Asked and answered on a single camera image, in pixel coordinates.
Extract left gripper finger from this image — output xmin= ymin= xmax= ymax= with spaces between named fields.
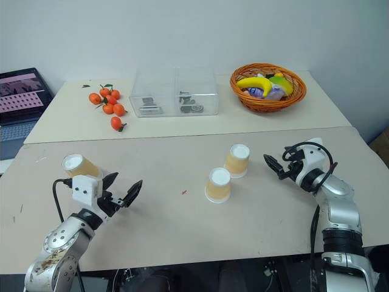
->
xmin=122 ymin=179 xmax=143 ymax=207
xmin=101 ymin=172 xmax=120 ymax=195

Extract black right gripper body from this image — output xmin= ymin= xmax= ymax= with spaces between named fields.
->
xmin=281 ymin=160 xmax=305 ymax=183

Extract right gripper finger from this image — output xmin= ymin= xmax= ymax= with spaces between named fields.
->
xmin=272 ymin=166 xmax=289 ymax=181
xmin=263 ymin=154 xmax=285 ymax=172

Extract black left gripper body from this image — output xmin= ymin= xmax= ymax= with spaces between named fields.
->
xmin=96 ymin=191 xmax=126 ymax=218

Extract tan paper cup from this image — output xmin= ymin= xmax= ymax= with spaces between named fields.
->
xmin=223 ymin=144 xmax=251 ymax=179
xmin=61 ymin=153 xmax=105 ymax=181
xmin=204 ymin=167 xmax=232 ymax=204

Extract orange wicker basket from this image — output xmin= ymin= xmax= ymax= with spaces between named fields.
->
xmin=229 ymin=62 xmax=308 ymax=114

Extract purple white snack packet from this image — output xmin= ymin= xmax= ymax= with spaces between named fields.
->
xmin=246 ymin=86 xmax=284 ymax=100

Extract green yellow toy mango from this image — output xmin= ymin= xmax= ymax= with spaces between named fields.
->
xmin=268 ymin=75 xmax=294 ymax=96

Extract yellow toy banana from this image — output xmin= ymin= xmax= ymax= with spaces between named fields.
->
xmin=236 ymin=77 xmax=273 ymax=99

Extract dark metal parts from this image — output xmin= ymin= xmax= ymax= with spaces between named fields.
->
xmin=137 ymin=96 xmax=164 ymax=116
xmin=177 ymin=90 xmax=205 ymax=115

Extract brown cardboard box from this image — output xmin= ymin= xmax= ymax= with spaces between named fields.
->
xmin=368 ymin=125 xmax=389 ymax=170

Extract clear plastic storage box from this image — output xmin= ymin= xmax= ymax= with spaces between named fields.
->
xmin=128 ymin=64 xmax=221 ymax=119

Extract open grey laptop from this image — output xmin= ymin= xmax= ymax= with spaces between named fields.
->
xmin=0 ymin=67 xmax=54 ymax=161

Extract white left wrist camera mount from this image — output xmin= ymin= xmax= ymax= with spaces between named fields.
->
xmin=72 ymin=175 xmax=103 ymax=208

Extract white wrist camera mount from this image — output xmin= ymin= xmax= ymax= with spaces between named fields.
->
xmin=72 ymin=175 xmax=103 ymax=208
xmin=296 ymin=137 xmax=328 ymax=183

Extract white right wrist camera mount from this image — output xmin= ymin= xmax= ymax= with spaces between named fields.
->
xmin=296 ymin=137 xmax=328 ymax=183

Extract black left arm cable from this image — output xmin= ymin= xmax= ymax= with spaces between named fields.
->
xmin=52 ymin=178 xmax=86 ymax=292

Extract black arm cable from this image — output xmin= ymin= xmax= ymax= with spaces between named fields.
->
xmin=52 ymin=178 xmax=86 ymax=292
xmin=281 ymin=142 xmax=339 ymax=292

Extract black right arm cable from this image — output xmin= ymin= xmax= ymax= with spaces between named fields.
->
xmin=281 ymin=142 xmax=339 ymax=292

